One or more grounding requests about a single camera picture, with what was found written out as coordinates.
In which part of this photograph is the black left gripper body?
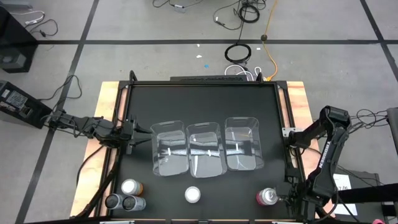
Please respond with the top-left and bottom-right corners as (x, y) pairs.
(123, 115), (138, 156)

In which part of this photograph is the black strap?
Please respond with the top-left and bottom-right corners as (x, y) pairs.
(337, 182), (398, 205)

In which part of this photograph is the plywood table board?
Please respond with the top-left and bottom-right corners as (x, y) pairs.
(70, 81), (336, 218)

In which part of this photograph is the white paper sheet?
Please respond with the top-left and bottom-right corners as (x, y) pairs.
(332, 173), (358, 215)

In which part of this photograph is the black floor mat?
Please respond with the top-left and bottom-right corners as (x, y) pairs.
(334, 167), (385, 224)

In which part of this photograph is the black cable with grey adapter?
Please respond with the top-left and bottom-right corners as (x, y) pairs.
(151, 0), (205, 13)

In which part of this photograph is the grey soda can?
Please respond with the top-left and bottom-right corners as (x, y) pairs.
(122, 195), (147, 212)
(104, 193), (124, 210)

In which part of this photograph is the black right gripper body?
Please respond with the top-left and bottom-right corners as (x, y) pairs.
(287, 186), (315, 218)

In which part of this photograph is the yellow extension cable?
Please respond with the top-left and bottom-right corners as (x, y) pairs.
(262, 0), (279, 82)

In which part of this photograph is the black cabinet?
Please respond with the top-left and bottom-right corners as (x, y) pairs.
(0, 6), (39, 74)

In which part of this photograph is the clear plastic bin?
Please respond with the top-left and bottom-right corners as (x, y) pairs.
(224, 116), (265, 172)
(185, 122), (228, 179)
(150, 120), (190, 177)

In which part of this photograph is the grey post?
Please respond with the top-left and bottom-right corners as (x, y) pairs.
(386, 107), (398, 147)

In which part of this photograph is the white cable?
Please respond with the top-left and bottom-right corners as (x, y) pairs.
(11, 11), (46, 26)
(224, 64), (262, 81)

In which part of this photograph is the pink and white soda can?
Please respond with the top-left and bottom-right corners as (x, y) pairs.
(256, 187), (279, 207)
(184, 185), (202, 204)

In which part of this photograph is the black cable bundle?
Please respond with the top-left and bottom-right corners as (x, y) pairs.
(76, 144), (122, 218)

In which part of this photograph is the black cable coil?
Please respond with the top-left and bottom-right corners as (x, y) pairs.
(238, 3), (261, 24)

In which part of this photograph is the looped black cable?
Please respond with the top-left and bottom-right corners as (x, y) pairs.
(348, 108), (389, 133)

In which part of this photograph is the thin black cable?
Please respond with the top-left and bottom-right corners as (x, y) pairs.
(213, 0), (243, 31)
(37, 74), (83, 102)
(24, 19), (59, 38)

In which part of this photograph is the orange and white soda can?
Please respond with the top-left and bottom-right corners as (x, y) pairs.
(120, 179), (144, 197)

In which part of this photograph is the coiled black cable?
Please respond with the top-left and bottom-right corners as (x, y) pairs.
(224, 43), (252, 65)

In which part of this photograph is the black computer box with labels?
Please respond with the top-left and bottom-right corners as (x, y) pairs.
(0, 80), (53, 129)

